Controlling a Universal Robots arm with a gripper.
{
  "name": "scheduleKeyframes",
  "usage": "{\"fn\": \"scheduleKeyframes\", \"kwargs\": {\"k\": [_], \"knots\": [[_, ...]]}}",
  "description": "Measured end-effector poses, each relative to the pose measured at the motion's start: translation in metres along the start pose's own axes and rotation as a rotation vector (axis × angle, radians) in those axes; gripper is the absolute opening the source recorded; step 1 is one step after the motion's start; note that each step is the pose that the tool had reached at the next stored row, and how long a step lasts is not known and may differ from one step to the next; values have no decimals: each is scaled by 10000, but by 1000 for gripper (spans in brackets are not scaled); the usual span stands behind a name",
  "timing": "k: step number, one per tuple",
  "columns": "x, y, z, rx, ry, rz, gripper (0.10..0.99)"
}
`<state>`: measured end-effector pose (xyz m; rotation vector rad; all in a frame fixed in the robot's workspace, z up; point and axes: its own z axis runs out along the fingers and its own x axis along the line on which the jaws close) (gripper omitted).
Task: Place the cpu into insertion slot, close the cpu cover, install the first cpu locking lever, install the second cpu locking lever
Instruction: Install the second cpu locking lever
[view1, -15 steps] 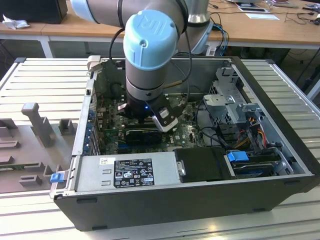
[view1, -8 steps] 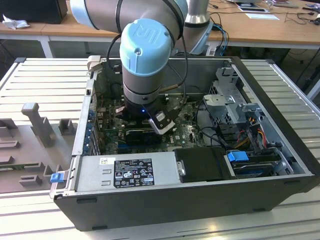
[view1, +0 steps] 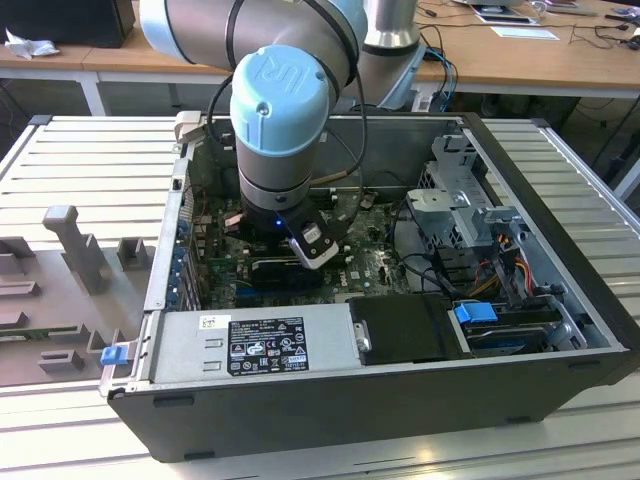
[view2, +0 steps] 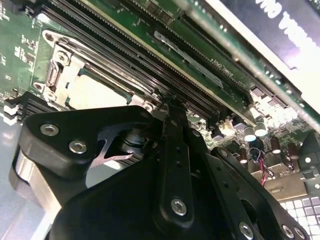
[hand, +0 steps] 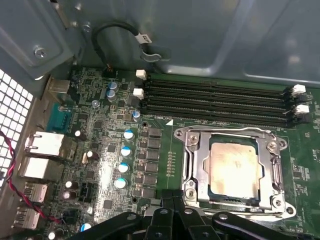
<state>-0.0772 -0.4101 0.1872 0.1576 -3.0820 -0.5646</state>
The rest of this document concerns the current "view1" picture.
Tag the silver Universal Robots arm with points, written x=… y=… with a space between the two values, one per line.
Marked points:
x=280 y=125

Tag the black graphics card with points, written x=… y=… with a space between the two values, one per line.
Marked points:
x=280 y=277

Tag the green motherboard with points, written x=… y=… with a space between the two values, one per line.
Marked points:
x=370 y=250

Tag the beige case corner latch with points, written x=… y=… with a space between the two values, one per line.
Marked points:
x=189 y=125

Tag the silver power supply unit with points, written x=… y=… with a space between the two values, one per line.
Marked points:
x=180 y=345

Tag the black plastic drive shroud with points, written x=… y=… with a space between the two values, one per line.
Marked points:
x=400 y=330

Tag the metal drive cage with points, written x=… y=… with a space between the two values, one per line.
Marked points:
x=440 y=200

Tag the grey parts rack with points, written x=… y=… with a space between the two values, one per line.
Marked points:
x=75 y=280

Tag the blue case latch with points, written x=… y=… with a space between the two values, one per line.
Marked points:
x=114 y=356

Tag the black open PC case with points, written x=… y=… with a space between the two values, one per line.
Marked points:
x=350 y=415

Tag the hard disk in blue carrier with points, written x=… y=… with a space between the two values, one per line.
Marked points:
x=475 y=312

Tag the green RAM stick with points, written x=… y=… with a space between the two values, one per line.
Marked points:
x=25 y=334

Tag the black computer tower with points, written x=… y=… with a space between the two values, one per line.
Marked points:
x=65 y=20

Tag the crumpled white paper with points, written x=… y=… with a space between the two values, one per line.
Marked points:
x=30 y=46

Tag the white framed paper sheet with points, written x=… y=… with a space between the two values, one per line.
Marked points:
x=505 y=19

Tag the pale blue paper sheet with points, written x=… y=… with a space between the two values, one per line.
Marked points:
x=525 y=33

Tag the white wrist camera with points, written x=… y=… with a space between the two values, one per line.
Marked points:
x=315 y=250

